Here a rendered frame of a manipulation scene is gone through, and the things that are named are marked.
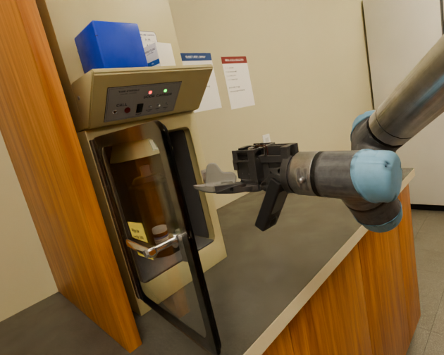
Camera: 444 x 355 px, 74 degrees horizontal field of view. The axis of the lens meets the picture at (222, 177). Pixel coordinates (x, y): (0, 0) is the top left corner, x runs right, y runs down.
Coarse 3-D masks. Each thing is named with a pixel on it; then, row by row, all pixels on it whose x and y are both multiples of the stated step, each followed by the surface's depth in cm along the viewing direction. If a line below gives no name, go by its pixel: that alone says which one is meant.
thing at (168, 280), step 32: (128, 128) 48; (160, 128) 41; (128, 160) 52; (160, 160) 43; (128, 192) 57; (160, 192) 46; (160, 224) 50; (160, 256) 54; (192, 256) 45; (160, 288) 59; (192, 288) 48; (192, 320) 52
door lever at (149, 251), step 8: (128, 240) 50; (136, 240) 49; (168, 240) 47; (176, 240) 47; (136, 248) 47; (144, 248) 45; (152, 248) 45; (160, 248) 45; (144, 256) 45; (152, 256) 44
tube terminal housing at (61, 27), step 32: (64, 0) 62; (96, 0) 67; (128, 0) 72; (160, 0) 78; (64, 32) 62; (160, 32) 78; (64, 64) 62; (96, 128) 66; (192, 128) 86; (192, 160) 89; (96, 192) 70; (224, 256) 94; (128, 288) 74
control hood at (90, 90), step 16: (208, 64) 75; (80, 80) 59; (96, 80) 56; (112, 80) 58; (128, 80) 61; (144, 80) 64; (160, 80) 67; (176, 80) 70; (192, 80) 74; (208, 80) 78; (80, 96) 61; (96, 96) 58; (192, 96) 79; (80, 112) 63; (96, 112) 61; (176, 112) 79
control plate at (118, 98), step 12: (156, 84) 67; (168, 84) 69; (180, 84) 72; (108, 96) 60; (120, 96) 62; (132, 96) 65; (144, 96) 67; (156, 96) 70; (168, 96) 72; (108, 108) 62; (120, 108) 65; (132, 108) 67; (144, 108) 70; (156, 108) 72; (168, 108) 75; (108, 120) 65
